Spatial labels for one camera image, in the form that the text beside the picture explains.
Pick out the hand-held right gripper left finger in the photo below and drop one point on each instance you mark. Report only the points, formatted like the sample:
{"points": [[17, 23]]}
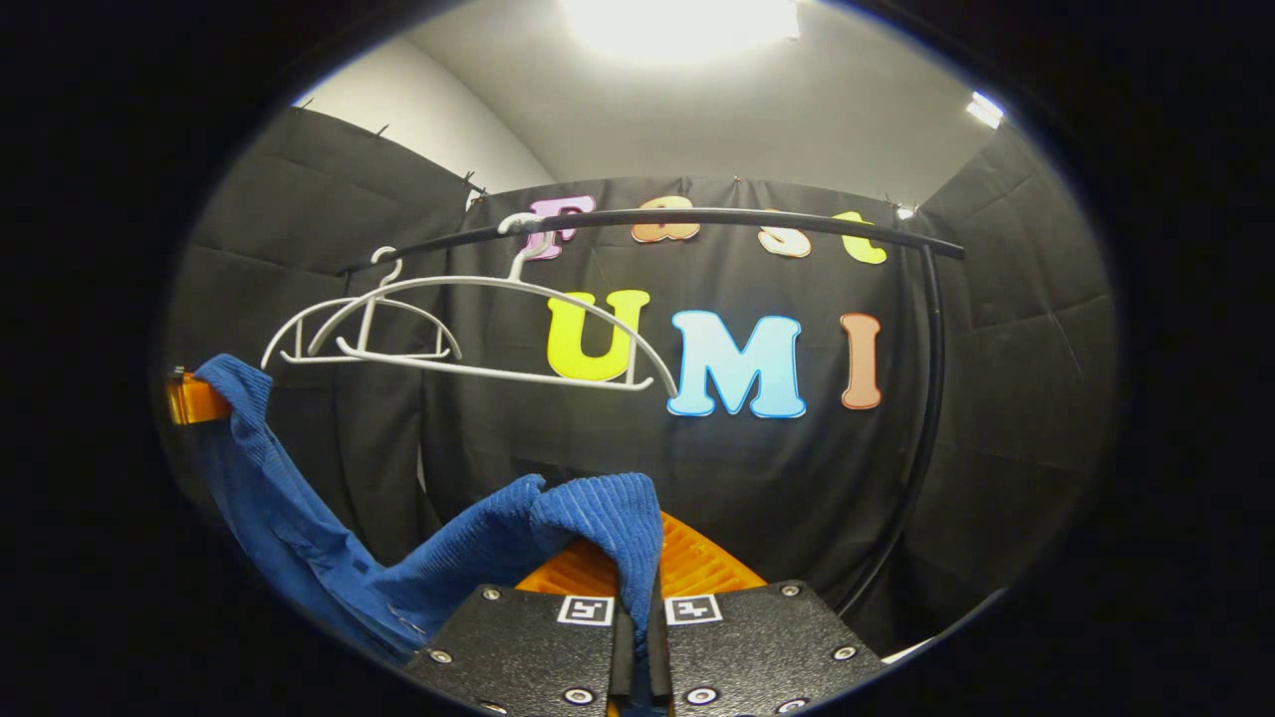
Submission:
{"points": [[623, 662]]}

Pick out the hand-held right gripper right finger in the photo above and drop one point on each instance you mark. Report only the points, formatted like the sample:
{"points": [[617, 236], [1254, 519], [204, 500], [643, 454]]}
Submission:
{"points": [[659, 662]]}

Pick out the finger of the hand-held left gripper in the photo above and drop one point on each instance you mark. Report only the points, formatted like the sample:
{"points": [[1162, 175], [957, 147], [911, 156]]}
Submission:
{"points": [[194, 400]]}

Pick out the white plastic hanger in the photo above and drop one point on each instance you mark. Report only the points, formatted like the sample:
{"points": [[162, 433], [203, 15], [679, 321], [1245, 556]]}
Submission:
{"points": [[398, 356], [468, 280]]}

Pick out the black metal clothes rack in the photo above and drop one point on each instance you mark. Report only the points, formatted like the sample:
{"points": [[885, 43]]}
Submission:
{"points": [[717, 216]]}

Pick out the black backdrop cloth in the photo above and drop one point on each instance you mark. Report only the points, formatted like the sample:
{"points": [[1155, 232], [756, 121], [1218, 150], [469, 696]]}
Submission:
{"points": [[996, 398]]}

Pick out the large ceiling light panel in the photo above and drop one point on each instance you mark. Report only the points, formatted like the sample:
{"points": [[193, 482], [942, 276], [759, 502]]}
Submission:
{"points": [[682, 25]]}

